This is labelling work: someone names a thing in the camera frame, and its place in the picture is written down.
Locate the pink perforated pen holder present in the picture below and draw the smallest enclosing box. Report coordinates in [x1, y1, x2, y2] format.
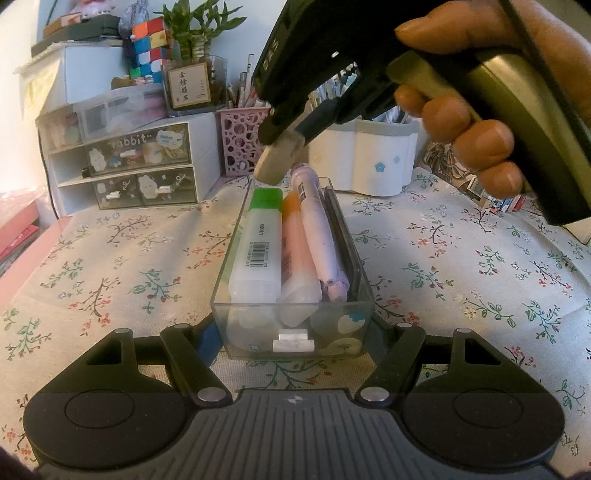
[216, 106, 271, 179]

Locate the white desktop drawer organizer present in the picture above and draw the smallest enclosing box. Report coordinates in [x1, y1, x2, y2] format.
[36, 110, 221, 211]

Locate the dark flat box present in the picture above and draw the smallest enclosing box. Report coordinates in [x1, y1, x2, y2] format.
[30, 14, 124, 55]

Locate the white eraser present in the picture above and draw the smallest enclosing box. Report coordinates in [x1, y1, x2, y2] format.
[254, 131, 306, 186]

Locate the white box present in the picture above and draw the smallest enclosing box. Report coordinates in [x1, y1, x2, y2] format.
[15, 45, 163, 112]

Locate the colourful puzzle cube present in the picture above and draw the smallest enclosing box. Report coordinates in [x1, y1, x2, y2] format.
[127, 17, 173, 85]

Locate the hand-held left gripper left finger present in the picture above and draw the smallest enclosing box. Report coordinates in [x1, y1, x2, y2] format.
[88, 320, 233, 408]

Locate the clear storage box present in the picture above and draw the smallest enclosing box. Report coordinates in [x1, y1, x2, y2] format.
[75, 87, 168, 140]

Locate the white flower-shaped pen holder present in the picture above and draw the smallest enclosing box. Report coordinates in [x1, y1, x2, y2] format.
[308, 117, 419, 198]

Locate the yellow sticky note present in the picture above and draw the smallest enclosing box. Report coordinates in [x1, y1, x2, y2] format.
[23, 60, 62, 112]

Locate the bamboo plant in glass vase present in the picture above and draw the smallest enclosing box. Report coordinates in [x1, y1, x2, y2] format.
[158, 0, 246, 117]

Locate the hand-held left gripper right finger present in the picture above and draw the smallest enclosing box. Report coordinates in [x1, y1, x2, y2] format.
[355, 318, 502, 408]

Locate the orange cap highlighter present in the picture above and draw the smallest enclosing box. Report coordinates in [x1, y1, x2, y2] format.
[279, 192, 322, 306]

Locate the purple pen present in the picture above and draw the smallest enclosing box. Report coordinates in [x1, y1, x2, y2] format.
[289, 167, 348, 304]

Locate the person's right hand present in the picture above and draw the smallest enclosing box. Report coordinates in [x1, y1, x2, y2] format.
[394, 0, 591, 198]

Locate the pink lion plush toy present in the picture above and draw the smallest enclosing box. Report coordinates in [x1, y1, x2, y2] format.
[68, 0, 110, 16]

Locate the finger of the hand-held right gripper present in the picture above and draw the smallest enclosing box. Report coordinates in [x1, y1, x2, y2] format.
[295, 99, 345, 140]
[257, 103, 306, 148]

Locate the pink comic book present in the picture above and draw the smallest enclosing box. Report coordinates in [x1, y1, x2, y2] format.
[466, 179, 537, 214]

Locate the cluster of thin mixed pens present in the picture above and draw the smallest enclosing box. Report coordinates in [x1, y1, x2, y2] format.
[226, 53, 262, 110]

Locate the pink plastic bag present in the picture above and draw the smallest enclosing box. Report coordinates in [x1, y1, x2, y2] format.
[0, 191, 41, 275]

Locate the light green glue stick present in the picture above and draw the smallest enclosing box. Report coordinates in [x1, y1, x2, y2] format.
[228, 188, 284, 304]

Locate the floral tablecloth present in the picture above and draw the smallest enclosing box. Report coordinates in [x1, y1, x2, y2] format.
[0, 166, 591, 462]

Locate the clear plastic drawer tray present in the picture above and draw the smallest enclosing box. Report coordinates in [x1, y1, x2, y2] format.
[211, 176, 376, 361]

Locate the cluster of blue grey pens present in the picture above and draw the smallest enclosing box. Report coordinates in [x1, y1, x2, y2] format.
[307, 65, 419, 126]

